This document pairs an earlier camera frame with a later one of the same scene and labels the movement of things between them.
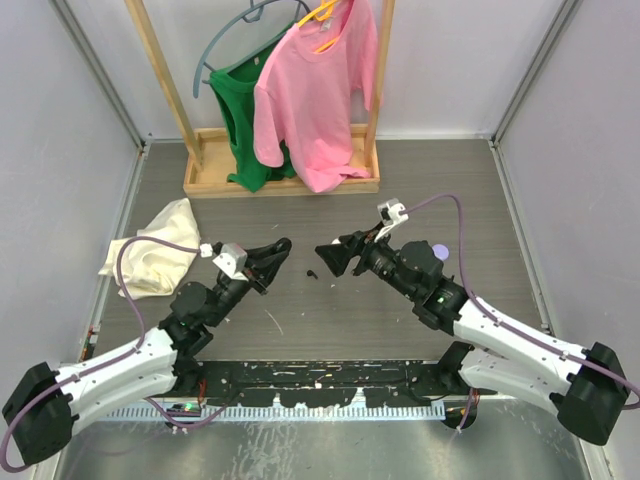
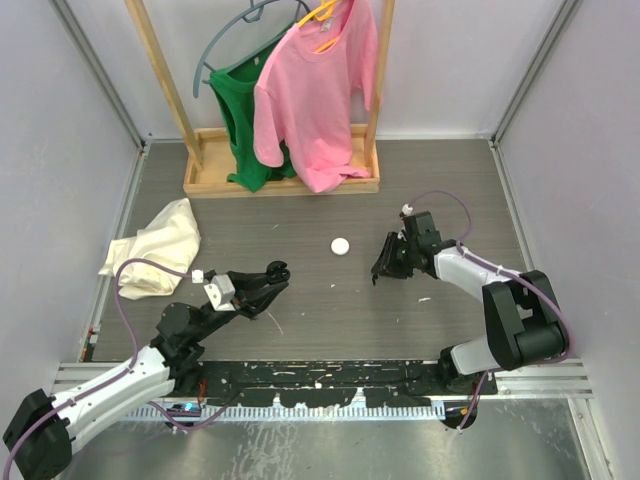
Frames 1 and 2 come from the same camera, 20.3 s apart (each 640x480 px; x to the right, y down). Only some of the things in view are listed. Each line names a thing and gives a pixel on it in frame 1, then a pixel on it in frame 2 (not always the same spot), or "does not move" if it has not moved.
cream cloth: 151,268 does not move
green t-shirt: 234,86 does not move
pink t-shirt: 304,92 does not move
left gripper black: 262,264 to 247,300
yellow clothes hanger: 324,13 does not move
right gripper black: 338,256 to 382,264
